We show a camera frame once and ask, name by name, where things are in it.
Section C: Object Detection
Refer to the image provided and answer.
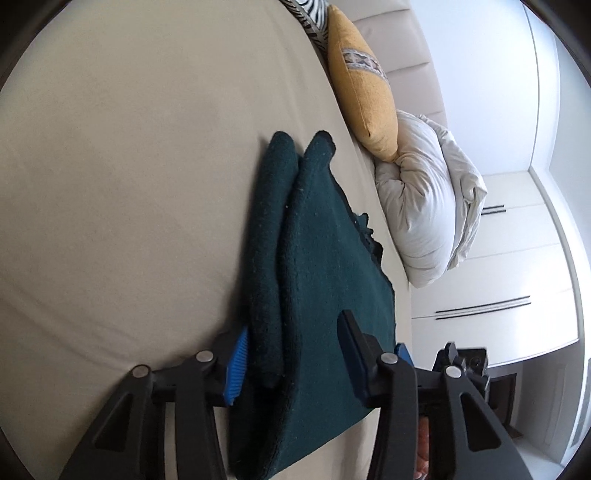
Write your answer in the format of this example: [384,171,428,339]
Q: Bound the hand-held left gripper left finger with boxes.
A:
[59,327,251,480]

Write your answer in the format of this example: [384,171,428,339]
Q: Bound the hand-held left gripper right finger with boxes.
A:
[337,309,523,480]

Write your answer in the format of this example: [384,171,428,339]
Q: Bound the dark green sweater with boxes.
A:
[228,130,398,480]

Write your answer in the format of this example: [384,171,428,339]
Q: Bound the person's right hand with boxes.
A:
[416,418,434,480]

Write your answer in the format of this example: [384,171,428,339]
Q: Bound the white wardrobe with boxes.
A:
[409,0,581,371]

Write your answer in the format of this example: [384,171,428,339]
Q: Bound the white folded duvet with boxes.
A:
[373,109,489,289]

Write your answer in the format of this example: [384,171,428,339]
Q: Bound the bed with beige sheet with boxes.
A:
[0,0,414,480]

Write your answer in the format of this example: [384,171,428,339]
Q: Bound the yellow pillow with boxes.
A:
[326,4,400,163]

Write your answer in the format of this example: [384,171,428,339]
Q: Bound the beige padded headboard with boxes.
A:
[353,0,450,136]

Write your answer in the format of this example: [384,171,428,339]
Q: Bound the zebra print pillow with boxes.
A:
[280,0,332,48]

